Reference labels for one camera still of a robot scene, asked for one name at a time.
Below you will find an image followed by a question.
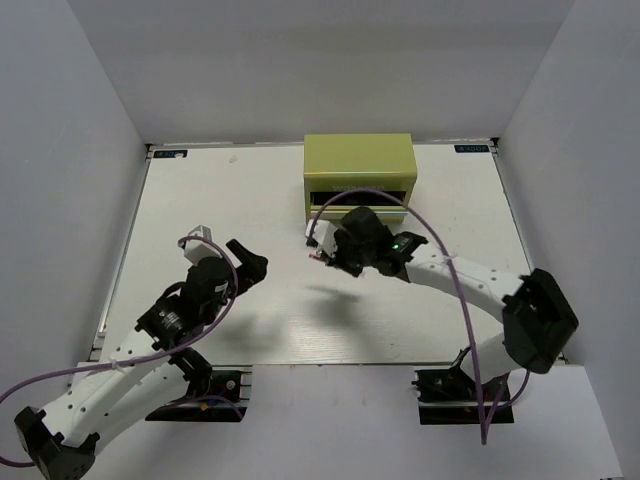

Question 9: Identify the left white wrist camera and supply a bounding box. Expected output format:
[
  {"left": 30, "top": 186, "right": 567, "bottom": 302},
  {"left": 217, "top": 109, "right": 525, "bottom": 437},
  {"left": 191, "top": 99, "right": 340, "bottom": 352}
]
[{"left": 178, "top": 225, "right": 220, "bottom": 266}]

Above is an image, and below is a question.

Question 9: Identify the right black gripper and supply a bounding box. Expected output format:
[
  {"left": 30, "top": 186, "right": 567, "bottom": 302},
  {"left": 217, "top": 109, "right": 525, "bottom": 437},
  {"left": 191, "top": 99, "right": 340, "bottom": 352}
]
[{"left": 323, "top": 230, "right": 376, "bottom": 277}]

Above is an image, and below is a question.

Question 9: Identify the right blue corner sticker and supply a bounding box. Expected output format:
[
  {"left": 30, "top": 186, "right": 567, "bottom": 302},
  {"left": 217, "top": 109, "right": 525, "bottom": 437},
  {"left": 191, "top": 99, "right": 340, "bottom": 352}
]
[{"left": 454, "top": 144, "right": 490, "bottom": 153}]

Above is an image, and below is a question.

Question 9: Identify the left blue corner sticker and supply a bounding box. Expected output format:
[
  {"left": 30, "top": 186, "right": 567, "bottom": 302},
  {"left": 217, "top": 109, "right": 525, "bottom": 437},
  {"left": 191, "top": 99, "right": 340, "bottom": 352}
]
[{"left": 153, "top": 149, "right": 188, "bottom": 159}]

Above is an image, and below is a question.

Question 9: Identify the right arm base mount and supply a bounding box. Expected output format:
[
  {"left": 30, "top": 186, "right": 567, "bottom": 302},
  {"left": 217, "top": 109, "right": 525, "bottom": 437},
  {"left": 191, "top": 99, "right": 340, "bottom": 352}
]
[{"left": 411, "top": 348, "right": 515, "bottom": 426}]

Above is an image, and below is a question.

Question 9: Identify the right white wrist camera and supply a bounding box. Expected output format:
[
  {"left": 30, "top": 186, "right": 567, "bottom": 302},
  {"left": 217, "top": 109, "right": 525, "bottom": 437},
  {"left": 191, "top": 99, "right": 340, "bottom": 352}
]
[{"left": 305, "top": 220, "right": 338, "bottom": 257}]

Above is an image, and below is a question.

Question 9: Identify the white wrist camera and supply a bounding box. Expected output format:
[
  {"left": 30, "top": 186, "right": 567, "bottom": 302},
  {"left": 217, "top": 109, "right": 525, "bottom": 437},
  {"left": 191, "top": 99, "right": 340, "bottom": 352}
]
[
  {"left": 178, "top": 225, "right": 220, "bottom": 266},
  {"left": 305, "top": 220, "right": 338, "bottom": 257}
]

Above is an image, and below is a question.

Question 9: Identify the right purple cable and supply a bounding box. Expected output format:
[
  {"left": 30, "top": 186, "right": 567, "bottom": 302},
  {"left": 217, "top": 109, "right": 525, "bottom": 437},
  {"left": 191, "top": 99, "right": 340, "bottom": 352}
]
[{"left": 305, "top": 191, "right": 532, "bottom": 446}]

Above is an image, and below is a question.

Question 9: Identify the purple cable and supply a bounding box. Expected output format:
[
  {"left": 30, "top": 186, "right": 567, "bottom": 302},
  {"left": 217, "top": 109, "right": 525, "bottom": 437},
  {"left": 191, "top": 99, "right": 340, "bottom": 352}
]
[
  {"left": 0, "top": 234, "right": 249, "bottom": 469},
  {"left": 305, "top": 191, "right": 532, "bottom": 446}
]

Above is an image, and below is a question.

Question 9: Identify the blue corner sticker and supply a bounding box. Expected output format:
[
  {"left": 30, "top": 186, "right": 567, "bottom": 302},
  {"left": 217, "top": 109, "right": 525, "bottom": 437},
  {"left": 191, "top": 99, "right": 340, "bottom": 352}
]
[
  {"left": 454, "top": 144, "right": 490, "bottom": 153},
  {"left": 153, "top": 149, "right": 188, "bottom": 159}
]

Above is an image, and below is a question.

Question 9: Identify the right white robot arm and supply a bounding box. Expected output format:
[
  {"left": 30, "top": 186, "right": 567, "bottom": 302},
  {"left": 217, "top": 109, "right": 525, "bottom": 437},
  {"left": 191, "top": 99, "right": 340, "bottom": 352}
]
[{"left": 308, "top": 207, "right": 579, "bottom": 399}]

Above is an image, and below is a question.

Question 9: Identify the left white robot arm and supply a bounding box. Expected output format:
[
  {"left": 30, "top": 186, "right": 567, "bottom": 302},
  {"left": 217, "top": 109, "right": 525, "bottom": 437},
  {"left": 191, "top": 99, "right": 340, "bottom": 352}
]
[{"left": 14, "top": 235, "right": 268, "bottom": 479}]

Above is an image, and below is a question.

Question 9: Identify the green metal drawer box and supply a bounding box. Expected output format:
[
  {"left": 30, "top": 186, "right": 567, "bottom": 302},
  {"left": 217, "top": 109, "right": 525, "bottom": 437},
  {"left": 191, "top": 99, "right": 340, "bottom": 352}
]
[{"left": 303, "top": 133, "right": 418, "bottom": 224}]

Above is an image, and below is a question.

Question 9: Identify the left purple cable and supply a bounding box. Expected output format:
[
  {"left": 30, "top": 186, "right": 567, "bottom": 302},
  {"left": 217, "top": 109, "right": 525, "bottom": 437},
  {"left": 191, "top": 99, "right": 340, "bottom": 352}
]
[{"left": 0, "top": 234, "right": 249, "bottom": 469}]

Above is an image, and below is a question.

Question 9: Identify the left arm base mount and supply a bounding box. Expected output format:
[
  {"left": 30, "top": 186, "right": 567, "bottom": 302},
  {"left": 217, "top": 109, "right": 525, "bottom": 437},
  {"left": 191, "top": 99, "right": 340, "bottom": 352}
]
[{"left": 145, "top": 348, "right": 252, "bottom": 423}]

